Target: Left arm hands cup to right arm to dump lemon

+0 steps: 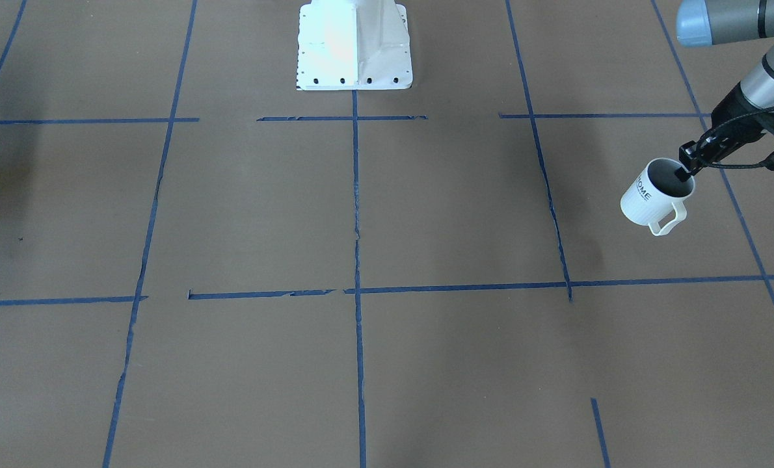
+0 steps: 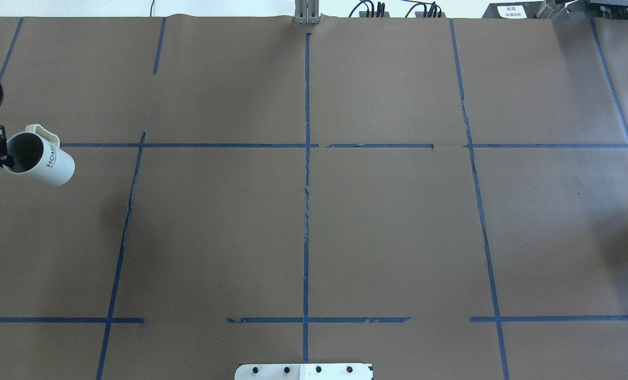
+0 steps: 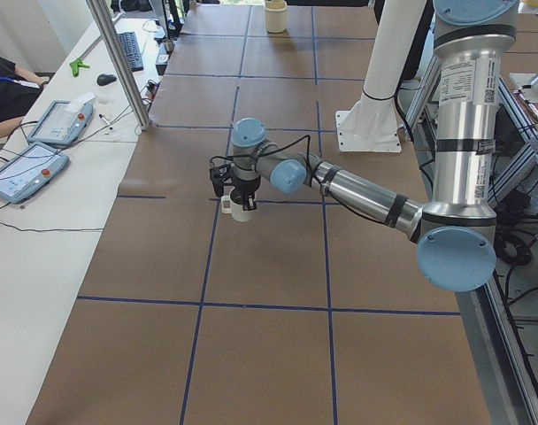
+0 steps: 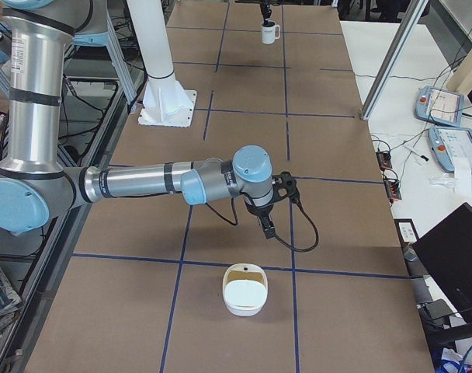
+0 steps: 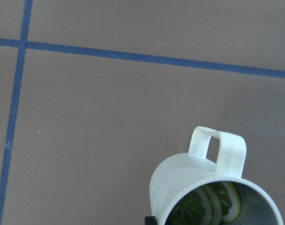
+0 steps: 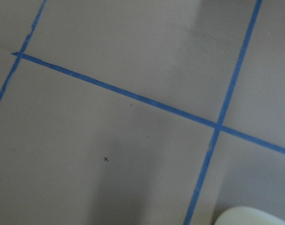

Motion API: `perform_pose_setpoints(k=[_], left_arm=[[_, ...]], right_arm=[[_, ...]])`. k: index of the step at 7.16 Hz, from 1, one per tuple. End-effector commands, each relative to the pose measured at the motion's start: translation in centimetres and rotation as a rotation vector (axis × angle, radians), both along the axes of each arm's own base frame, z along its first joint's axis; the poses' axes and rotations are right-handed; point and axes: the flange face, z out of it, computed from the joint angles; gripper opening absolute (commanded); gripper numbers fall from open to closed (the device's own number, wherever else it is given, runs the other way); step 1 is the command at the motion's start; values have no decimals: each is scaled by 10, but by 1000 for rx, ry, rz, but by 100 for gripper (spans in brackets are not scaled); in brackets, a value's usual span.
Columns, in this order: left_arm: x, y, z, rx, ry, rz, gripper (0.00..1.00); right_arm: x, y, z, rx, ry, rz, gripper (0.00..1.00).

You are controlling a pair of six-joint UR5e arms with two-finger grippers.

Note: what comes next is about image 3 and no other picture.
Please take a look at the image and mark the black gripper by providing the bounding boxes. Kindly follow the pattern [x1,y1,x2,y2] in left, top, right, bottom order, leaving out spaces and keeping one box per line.
[231,175,261,210]

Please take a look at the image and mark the white mug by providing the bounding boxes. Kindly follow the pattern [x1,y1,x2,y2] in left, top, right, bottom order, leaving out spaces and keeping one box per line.
[220,189,254,222]

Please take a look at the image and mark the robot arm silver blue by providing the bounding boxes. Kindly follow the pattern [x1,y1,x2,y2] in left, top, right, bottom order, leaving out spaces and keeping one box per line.
[211,1,518,292]

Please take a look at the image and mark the black marker pen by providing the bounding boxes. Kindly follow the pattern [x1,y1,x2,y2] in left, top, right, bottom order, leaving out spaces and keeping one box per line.
[98,113,113,131]

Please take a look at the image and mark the black computer mouse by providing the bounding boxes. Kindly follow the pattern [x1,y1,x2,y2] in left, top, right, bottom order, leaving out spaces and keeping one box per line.
[96,73,117,87]

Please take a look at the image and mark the white cream bin container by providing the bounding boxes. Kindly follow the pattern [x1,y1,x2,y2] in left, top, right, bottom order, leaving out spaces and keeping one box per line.
[265,0,288,34]

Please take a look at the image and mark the white paper slip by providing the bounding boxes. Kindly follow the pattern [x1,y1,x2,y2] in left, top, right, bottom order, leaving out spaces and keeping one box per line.
[65,91,96,116]

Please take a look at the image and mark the black keyboard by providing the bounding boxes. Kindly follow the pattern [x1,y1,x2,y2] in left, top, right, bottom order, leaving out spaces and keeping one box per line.
[117,31,144,72]

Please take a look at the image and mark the far teach pendant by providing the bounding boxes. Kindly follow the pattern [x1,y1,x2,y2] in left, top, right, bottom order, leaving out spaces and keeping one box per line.
[27,100,93,148]

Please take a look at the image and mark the teach pendant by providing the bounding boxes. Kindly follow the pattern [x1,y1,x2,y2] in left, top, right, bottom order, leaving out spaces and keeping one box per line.
[0,142,70,204]
[27,100,93,148]

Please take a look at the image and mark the near teach pendant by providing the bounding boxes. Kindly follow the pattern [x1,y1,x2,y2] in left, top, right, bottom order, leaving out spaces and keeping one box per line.
[0,142,70,204]

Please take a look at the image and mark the green plastic tool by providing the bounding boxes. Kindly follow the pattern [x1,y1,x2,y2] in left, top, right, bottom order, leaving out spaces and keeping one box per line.
[69,58,90,78]

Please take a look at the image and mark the seated person black shirt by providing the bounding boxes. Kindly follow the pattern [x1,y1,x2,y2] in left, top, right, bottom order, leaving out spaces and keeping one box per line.
[0,57,50,139]

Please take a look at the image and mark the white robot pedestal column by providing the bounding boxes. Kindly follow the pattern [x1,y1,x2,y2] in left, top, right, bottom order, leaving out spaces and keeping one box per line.
[335,0,427,153]

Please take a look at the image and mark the aluminium frame post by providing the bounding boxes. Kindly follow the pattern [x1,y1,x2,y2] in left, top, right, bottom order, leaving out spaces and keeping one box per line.
[86,0,151,131]

